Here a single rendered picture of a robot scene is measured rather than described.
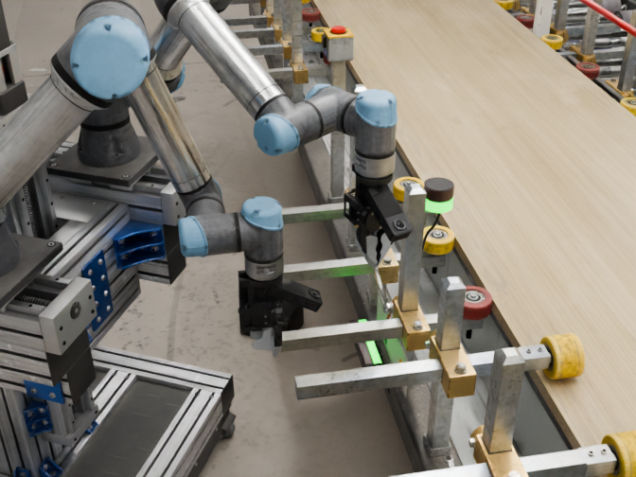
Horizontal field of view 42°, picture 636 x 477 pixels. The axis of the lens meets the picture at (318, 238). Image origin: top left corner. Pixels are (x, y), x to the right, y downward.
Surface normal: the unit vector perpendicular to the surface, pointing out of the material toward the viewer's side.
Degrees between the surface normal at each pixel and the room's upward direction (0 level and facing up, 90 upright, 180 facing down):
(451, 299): 90
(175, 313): 0
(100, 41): 85
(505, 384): 90
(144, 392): 0
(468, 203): 0
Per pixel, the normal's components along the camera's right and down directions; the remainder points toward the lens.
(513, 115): 0.00, -0.84
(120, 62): 0.30, 0.43
